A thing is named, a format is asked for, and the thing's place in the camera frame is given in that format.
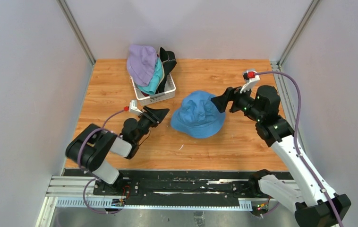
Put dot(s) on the blue bucket hat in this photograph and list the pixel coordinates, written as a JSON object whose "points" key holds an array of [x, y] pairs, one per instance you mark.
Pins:
{"points": [[197, 116]]}

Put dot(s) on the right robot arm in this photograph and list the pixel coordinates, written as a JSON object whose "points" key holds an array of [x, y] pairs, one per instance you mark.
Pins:
{"points": [[315, 203]]}

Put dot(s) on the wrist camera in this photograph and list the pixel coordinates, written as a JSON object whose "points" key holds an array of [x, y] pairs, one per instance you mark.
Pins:
{"points": [[134, 107], [251, 79]]}

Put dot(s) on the black hat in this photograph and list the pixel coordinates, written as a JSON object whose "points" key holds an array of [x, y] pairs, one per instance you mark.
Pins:
{"points": [[169, 62]]}

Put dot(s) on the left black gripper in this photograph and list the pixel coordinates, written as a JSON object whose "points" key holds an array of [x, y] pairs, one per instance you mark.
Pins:
{"points": [[154, 116]]}

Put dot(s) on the teal hat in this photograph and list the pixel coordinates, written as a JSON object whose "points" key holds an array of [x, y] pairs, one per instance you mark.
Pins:
{"points": [[152, 87]]}

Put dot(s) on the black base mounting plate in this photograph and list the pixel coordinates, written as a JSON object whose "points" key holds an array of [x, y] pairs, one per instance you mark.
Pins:
{"points": [[173, 189]]}

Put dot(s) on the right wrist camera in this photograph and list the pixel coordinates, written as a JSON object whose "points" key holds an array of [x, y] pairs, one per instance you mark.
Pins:
{"points": [[251, 79]]}

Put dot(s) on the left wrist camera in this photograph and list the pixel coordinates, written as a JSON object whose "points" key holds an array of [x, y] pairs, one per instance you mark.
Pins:
{"points": [[134, 107]]}

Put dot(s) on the purple bucket hat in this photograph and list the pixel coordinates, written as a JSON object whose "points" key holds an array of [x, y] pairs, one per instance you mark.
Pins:
{"points": [[141, 63]]}

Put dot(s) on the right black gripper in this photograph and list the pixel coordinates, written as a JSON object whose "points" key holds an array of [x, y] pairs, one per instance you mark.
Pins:
{"points": [[234, 94]]}

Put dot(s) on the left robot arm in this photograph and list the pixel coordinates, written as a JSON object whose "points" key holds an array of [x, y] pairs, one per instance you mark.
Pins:
{"points": [[90, 148]]}

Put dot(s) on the white perforated plastic basket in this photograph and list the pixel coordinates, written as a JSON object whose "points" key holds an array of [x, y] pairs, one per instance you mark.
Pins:
{"points": [[170, 89]]}

